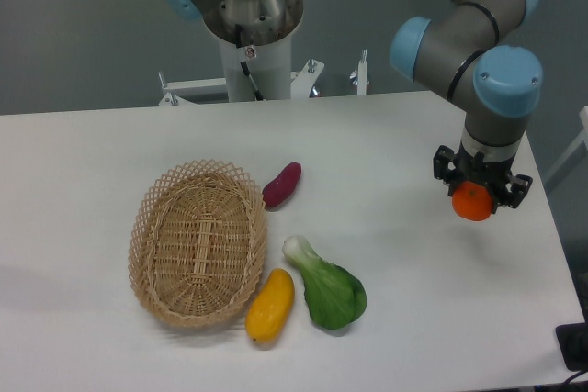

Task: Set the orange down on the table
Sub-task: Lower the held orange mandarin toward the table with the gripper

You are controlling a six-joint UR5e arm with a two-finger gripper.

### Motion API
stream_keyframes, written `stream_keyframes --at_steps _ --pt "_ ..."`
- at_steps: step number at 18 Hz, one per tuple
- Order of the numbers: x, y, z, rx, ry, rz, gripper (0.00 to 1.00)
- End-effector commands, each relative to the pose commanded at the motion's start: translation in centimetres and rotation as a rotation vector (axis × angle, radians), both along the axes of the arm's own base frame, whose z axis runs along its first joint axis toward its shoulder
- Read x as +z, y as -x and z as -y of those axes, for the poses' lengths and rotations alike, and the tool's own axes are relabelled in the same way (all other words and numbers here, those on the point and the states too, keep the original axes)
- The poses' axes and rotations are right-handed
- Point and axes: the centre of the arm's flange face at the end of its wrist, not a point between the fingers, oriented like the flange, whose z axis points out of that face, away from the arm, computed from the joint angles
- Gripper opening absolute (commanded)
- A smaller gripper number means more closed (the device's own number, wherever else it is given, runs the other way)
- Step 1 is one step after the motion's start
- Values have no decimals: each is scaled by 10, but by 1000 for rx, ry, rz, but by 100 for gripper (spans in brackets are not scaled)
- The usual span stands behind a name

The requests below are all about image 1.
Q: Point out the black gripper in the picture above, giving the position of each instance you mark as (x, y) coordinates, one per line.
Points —
(506, 189)

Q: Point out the orange fruit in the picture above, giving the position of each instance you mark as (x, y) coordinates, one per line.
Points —
(472, 201)

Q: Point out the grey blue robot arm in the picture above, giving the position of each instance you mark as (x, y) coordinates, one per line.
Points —
(461, 59)

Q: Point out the black device at table edge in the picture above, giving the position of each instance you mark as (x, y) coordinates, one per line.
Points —
(572, 339)

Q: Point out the green bok choy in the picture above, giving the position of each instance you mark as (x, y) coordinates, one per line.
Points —
(335, 298)

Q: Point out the purple sweet potato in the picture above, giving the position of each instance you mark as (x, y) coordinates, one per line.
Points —
(283, 186)

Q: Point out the yellow mango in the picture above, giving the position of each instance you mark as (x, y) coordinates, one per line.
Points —
(269, 312)

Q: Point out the woven wicker basket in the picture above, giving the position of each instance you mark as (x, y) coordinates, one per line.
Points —
(198, 245)

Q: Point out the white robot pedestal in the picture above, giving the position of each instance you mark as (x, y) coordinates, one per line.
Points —
(255, 42)

